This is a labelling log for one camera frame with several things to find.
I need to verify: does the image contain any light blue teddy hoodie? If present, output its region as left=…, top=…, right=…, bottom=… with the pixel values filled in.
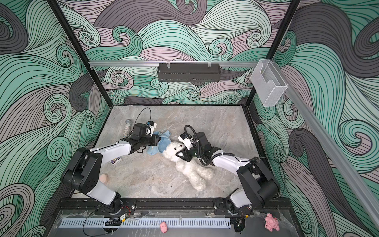
left=147, top=130, right=171, bottom=156

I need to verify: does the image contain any clear acrylic wall holder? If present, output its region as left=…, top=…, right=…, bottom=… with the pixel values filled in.
left=250, top=59, right=288, bottom=107

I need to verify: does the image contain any small card on table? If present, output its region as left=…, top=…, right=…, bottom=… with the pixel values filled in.
left=110, top=157, right=121, bottom=166

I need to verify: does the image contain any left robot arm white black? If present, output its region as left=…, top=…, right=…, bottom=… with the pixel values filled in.
left=61, top=120, right=161, bottom=215

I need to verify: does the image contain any black wall-mounted tray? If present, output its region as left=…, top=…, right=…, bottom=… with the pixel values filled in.
left=157, top=64, right=221, bottom=82

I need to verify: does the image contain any small peach pink ball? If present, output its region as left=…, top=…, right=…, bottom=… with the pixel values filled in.
left=99, top=174, right=109, bottom=185

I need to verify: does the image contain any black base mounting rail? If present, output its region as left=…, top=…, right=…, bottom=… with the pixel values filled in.
left=57, top=197, right=295, bottom=216

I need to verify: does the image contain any white slotted cable duct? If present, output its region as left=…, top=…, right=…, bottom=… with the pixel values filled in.
left=58, top=217, right=231, bottom=229

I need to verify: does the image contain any small pink toy piece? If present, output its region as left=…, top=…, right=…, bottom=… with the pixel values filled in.
left=160, top=222, right=168, bottom=234

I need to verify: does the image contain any clear tube with beads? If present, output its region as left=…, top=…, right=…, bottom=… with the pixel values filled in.
left=123, top=120, right=132, bottom=138

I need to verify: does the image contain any aluminium rail back wall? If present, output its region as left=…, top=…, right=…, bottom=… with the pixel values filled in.
left=89, top=60, right=258, bottom=68

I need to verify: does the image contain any pink plush toy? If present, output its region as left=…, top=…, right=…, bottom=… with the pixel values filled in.
left=265, top=213, right=280, bottom=232

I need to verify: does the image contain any white teddy bear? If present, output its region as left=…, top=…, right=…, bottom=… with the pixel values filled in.
left=163, top=141, right=215, bottom=192

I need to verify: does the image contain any aluminium rail wall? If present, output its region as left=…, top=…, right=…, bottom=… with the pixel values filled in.
left=271, top=62, right=379, bottom=227
left=89, top=60, right=258, bottom=68

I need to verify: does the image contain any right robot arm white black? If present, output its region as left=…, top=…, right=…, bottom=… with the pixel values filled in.
left=177, top=132, right=280, bottom=212

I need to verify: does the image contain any aluminium rail right wall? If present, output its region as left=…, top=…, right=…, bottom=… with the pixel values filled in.
left=271, top=62, right=379, bottom=227

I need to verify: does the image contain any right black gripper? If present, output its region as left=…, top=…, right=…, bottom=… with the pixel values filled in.
left=174, top=144, right=204, bottom=163

